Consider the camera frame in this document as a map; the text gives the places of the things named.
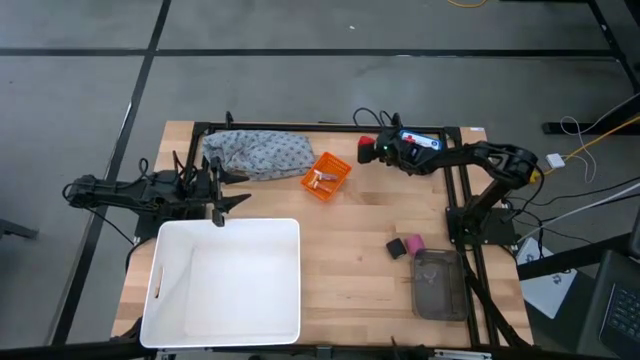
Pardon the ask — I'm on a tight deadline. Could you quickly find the grey chair foot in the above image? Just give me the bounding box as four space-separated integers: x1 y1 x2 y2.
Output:
0 218 40 242

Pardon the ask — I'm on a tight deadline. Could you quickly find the silver label plate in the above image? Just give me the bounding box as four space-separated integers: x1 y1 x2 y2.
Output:
433 349 494 360

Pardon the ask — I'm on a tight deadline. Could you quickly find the thin white cable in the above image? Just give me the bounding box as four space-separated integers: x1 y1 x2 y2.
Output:
559 115 599 184

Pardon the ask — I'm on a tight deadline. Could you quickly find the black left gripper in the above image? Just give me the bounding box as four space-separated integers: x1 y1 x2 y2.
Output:
192 157 252 227

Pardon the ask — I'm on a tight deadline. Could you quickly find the grey patterned cloth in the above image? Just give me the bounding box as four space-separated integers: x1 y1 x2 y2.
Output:
201 129 317 182

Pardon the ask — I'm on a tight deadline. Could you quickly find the long yellow cable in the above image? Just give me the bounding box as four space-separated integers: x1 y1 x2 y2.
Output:
542 114 640 177

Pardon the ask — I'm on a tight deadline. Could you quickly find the white plastic storage basket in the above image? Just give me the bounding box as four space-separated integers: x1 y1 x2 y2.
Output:
139 217 302 349

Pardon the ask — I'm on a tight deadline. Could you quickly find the pink bandage roll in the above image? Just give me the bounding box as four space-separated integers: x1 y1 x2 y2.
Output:
404 233 427 257

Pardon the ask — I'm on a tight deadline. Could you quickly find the black laptop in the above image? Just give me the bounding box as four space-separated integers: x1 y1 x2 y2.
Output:
577 249 640 360

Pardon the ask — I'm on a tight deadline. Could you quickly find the small orange plastic basket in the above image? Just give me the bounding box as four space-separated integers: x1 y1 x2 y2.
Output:
299 151 353 203

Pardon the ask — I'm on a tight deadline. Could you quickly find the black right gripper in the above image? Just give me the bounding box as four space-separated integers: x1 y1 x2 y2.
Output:
357 128 426 175

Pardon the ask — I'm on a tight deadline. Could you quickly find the white cardboard box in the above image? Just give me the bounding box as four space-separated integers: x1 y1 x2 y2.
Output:
514 237 579 320

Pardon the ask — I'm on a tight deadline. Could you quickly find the grey translucent plastic bin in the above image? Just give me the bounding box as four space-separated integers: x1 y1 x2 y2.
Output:
410 248 470 322

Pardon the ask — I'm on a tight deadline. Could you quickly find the blue first aid kit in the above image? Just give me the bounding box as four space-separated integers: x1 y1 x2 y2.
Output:
399 129 444 152

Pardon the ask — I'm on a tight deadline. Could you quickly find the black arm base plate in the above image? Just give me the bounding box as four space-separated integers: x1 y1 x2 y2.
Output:
133 209 211 242
446 205 517 246

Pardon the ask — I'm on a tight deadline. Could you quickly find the thick white cable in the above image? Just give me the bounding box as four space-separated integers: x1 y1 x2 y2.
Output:
517 182 640 244

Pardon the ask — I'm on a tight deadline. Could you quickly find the black desk leg frame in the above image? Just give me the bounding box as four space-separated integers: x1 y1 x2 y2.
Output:
542 0 640 136

